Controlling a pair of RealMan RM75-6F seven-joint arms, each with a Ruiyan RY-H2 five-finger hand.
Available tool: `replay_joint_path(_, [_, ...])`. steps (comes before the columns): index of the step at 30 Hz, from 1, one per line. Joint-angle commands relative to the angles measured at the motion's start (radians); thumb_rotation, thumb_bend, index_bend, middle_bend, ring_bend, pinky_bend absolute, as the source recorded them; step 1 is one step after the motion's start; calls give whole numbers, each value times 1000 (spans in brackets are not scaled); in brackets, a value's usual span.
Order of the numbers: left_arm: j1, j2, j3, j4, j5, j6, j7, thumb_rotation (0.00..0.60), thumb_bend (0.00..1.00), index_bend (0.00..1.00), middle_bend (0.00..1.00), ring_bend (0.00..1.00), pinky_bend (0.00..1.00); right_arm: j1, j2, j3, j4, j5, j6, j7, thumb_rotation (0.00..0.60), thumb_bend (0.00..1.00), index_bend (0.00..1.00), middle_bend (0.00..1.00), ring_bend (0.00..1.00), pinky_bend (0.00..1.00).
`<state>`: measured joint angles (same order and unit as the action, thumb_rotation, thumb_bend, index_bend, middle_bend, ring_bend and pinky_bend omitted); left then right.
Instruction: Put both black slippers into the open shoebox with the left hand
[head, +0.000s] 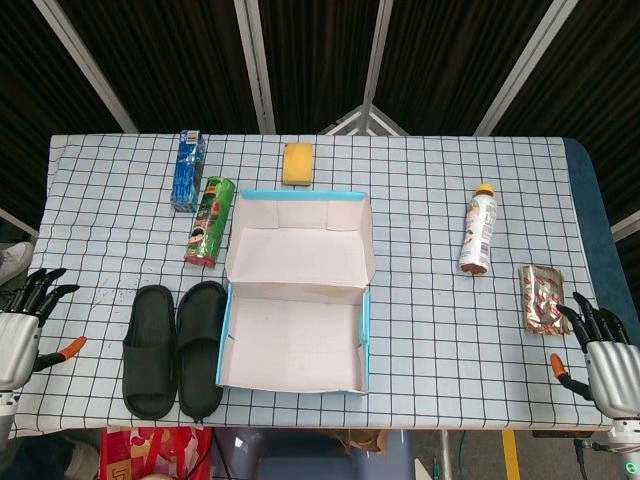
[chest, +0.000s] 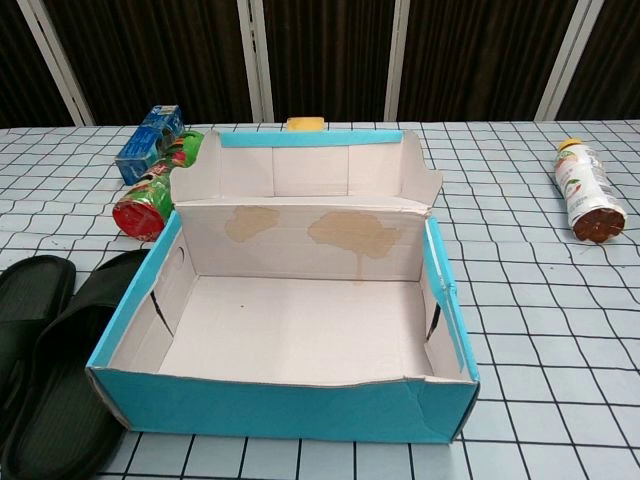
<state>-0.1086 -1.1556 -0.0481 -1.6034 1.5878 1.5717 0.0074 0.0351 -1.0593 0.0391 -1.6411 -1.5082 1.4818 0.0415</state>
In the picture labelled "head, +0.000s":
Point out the white black grid tablecloth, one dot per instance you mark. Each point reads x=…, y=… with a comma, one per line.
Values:
x=425, y=325

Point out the silver red snack packet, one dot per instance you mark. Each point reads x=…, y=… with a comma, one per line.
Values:
x=544, y=300

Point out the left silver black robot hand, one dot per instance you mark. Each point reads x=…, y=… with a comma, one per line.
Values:
x=17, y=345

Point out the blue carton box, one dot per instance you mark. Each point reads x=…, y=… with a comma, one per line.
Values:
x=187, y=175

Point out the white drink bottle yellow cap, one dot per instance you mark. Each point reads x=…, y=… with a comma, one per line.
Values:
x=480, y=235

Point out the blue plastic chair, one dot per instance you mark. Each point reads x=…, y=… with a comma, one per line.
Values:
x=310, y=462

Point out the blue cardboard shoe box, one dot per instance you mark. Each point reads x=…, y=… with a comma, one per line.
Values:
x=295, y=320

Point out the black rubber slipper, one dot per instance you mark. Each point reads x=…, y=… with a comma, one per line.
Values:
x=200, y=350
x=150, y=340

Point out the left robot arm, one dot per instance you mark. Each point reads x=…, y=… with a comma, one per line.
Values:
x=6, y=415

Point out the green chips can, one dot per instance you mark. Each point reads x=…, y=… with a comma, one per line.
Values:
x=210, y=225

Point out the white partition post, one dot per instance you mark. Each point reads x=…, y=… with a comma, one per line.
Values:
x=90, y=70
x=376, y=50
x=520, y=70
x=257, y=65

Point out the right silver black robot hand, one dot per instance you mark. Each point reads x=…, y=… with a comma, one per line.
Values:
x=615, y=375

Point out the red patterned bag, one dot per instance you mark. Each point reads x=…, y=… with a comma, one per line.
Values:
x=150, y=455

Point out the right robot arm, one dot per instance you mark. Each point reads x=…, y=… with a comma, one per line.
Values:
x=627, y=450

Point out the white metal frame stand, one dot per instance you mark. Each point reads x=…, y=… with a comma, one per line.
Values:
x=367, y=122

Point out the yellow sponge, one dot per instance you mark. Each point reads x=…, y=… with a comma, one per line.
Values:
x=298, y=165

